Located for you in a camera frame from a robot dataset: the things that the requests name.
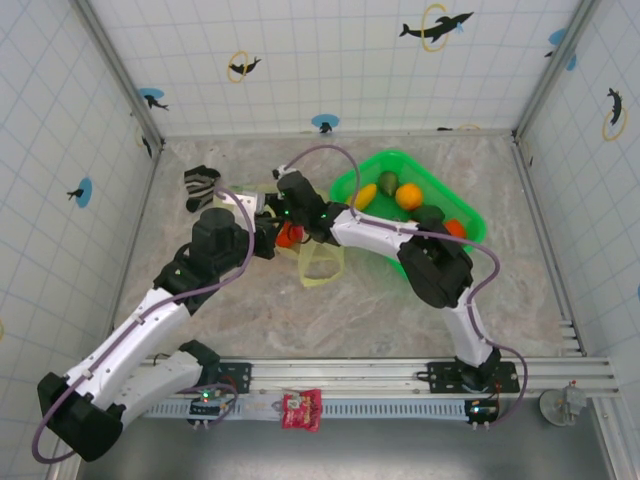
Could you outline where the yellow avocado-print plastic bag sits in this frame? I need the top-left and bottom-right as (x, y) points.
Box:
(214, 184), (347, 290)

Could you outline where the green plastic basket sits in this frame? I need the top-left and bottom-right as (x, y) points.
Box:
(328, 149), (487, 281)

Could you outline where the yellow fake lemon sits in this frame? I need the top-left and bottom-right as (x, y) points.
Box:
(349, 182), (379, 211)

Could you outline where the olive green fake avocado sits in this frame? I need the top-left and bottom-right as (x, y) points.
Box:
(377, 170), (401, 196)

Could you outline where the fake orange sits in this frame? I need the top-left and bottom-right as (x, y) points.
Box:
(394, 182), (425, 211)

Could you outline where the round green fake fruit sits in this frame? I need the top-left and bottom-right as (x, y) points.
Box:
(412, 204), (446, 224)

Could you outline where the black white striped sock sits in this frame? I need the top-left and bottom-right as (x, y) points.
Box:
(183, 164), (222, 214)

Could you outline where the blue patch fish sticker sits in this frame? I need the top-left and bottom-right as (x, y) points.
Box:
(310, 113), (340, 135)
(66, 177), (95, 208)

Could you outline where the small black dolphin sticker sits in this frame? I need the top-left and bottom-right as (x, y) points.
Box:
(227, 48), (263, 84)

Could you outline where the blue patch shark sticker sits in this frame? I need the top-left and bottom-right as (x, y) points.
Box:
(137, 87), (170, 112)

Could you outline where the small circuit board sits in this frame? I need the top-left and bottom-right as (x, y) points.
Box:
(188, 387), (224, 426)
(464, 397), (501, 426)

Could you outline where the red snack packet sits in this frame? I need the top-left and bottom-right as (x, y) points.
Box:
(280, 388), (324, 432)

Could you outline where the large black dolphin sticker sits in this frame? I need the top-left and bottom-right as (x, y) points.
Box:
(398, 3), (475, 54)

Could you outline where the blue patch corner sticker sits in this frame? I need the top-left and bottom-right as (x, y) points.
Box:
(543, 27), (579, 72)

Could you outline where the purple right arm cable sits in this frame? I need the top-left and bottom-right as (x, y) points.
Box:
(273, 143), (530, 429)

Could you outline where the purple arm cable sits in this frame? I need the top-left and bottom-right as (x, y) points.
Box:
(31, 185), (257, 464)
(273, 143), (530, 429)

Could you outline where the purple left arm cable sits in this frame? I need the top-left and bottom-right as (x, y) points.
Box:
(31, 185), (257, 464)

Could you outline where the yellow ring fish sticker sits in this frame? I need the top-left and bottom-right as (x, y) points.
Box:
(134, 124), (154, 160)

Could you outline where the aluminium extrusion rail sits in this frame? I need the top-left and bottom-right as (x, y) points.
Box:
(74, 355), (619, 400)

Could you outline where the aluminium corner post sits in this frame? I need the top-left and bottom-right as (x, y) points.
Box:
(73, 0), (166, 154)
(510, 0), (601, 144)

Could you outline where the slotted grey cable duct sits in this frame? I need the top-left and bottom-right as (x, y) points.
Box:
(124, 399), (474, 420)

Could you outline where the yellow ring dolphin sticker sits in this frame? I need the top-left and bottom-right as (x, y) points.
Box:
(601, 87), (629, 142)

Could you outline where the clear suction cup mount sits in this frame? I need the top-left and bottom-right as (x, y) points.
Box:
(538, 380), (589, 427)

